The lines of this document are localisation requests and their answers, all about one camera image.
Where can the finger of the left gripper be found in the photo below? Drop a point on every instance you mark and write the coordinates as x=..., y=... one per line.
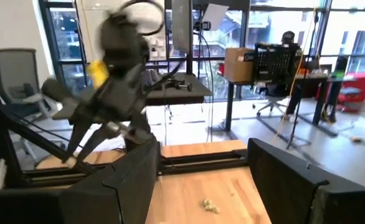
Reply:
x=76, y=137
x=103, y=135

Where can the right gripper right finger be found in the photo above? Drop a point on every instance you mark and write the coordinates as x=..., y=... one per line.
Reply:
x=282, y=186

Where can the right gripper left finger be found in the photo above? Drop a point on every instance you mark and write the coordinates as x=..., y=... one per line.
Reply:
x=132, y=186

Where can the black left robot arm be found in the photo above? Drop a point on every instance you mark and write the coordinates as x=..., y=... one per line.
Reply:
x=123, y=40

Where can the yellow tag label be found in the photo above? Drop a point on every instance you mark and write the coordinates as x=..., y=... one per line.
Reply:
x=98, y=74

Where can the black floor tripod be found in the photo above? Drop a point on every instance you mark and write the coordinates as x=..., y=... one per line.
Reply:
x=292, y=137

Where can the black clamp tool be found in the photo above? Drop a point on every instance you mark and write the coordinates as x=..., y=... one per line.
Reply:
x=179, y=84

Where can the grey side desk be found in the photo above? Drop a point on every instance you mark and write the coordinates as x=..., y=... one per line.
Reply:
x=198, y=90

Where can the grey office chair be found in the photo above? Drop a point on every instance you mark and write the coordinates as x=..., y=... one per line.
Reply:
x=14, y=68

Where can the dark office desk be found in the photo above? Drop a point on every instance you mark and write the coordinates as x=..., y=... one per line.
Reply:
x=230, y=105

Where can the grey monitor panel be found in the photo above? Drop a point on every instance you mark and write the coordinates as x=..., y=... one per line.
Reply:
x=181, y=25

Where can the black webcam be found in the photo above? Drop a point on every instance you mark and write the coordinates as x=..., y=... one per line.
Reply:
x=205, y=25

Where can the black mesh office chair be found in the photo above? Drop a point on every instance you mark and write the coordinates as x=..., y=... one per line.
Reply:
x=274, y=63

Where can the brown cardboard box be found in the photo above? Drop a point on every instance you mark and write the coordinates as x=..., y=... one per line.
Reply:
x=237, y=67

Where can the white board sheet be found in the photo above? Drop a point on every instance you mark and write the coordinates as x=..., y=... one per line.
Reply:
x=215, y=15

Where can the person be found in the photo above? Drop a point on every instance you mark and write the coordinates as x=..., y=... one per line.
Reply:
x=288, y=36

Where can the black window frame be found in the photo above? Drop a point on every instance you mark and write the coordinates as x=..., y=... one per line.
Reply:
x=322, y=31

